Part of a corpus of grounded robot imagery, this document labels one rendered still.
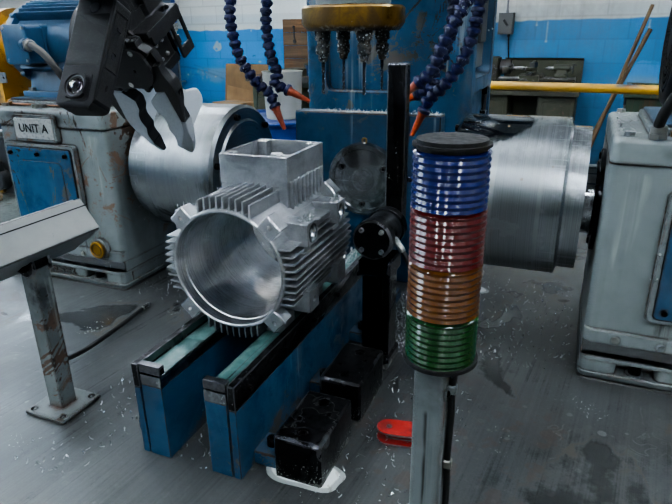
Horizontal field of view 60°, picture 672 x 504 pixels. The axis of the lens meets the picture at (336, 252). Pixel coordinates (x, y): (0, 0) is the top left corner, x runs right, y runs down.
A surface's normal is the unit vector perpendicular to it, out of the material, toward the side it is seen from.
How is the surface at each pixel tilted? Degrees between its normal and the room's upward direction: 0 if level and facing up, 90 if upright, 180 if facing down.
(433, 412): 90
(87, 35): 60
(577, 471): 0
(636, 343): 90
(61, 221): 54
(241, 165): 90
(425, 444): 90
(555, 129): 24
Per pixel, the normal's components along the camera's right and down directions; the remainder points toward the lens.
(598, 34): -0.48, 0.32
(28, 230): 0.74, -0.44
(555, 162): -0.32, -0.27
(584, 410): -0.01, -0.93
